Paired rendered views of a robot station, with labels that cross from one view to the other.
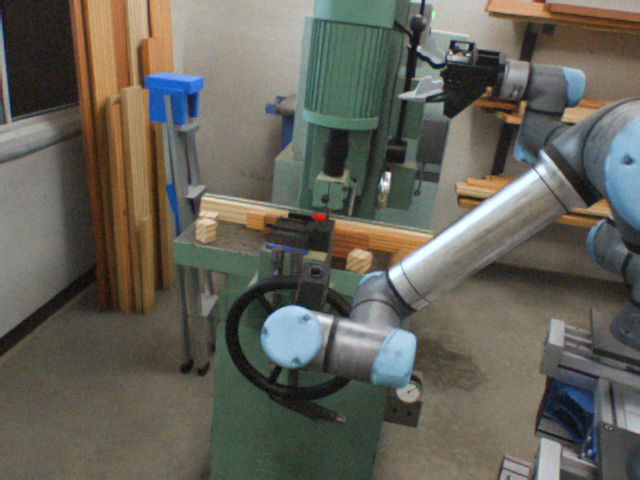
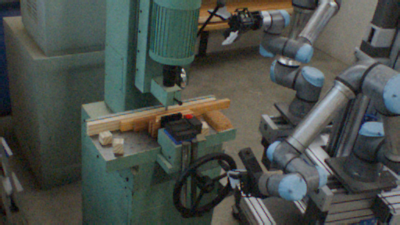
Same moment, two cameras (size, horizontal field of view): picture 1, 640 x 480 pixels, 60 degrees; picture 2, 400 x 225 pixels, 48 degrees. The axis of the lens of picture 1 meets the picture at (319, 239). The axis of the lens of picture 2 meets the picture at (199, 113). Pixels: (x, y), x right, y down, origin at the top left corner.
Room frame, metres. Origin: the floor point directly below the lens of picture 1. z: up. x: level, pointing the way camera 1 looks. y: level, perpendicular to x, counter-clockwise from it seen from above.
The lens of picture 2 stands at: (0.01, 1.02, 1.92)
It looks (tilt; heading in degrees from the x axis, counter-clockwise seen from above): 30 degrees down; 316
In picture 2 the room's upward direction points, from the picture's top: 8 degrees clockwise
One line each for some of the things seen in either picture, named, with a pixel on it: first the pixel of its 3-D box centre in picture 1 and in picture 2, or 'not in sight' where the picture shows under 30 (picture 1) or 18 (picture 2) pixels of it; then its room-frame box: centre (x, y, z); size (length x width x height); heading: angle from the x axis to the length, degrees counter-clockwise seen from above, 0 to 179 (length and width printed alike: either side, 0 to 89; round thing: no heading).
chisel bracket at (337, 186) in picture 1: (332, 189); (166, 92); (1.31, -0.02, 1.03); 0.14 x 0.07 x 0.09; 173
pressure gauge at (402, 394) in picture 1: (408, 390); not in sight; (1.05, -0.25, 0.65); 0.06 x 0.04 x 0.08; 83
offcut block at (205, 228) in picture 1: (205, 230); (118, 145); (1.20, 0.27, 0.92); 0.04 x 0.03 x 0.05; 55
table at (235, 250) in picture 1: (301, 264); (169, 141); (1.19, 0.04, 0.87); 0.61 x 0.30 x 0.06; 83
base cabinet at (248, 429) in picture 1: (309, 385); (144, 200); (1.41, -0.03, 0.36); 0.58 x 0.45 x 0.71; 173
